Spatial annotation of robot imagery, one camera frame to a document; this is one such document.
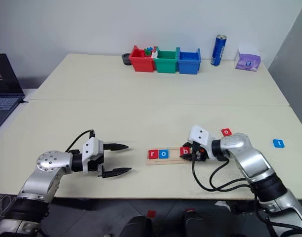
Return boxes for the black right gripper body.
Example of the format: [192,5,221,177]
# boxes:
[184,140,211,163]

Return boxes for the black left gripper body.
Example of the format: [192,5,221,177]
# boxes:
[87,153,106,178]

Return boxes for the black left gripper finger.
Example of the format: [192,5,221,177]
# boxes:
[103,142,129,152]
[102,167,132,179]

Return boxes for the flat wooden letter tray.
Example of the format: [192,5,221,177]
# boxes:
[145,147,199,165]

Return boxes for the dark rounded shape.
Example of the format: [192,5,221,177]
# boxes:
[182,211,231,237]
[120,215,154,237]

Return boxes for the blue plastic bin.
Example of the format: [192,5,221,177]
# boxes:
[176,47,202,75]

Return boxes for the green plastic bin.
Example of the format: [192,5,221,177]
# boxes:
[153,46,179,74]

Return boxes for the red plastic bin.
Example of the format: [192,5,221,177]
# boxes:
[129,45,156,73]

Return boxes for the black round holder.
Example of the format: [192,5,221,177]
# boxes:
[121,52,132,66]

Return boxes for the tall blue drink can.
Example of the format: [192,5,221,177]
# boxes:
[210,34,227,67]

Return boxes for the purple tissue pack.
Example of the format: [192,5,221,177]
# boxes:
[234,45,261,73]

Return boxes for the dark open laptop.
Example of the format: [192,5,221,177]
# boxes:
[0,53,26,128]

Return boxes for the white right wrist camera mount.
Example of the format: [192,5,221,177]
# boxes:
[188,125,217,160]

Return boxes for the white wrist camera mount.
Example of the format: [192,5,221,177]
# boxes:
[82,137,104,174]
[188,125,217,160]

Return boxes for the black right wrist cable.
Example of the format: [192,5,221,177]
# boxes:
[191,141,255,193]

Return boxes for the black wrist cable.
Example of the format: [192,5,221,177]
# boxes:
[191,141,255,193]
[65,129,96,153]

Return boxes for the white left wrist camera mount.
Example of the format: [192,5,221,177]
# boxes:
[82,137,104,174]

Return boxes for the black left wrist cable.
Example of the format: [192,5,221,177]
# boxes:
[65,129,96,153]

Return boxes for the tangled thin floor wires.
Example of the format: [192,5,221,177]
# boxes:
[0,194,17,220]

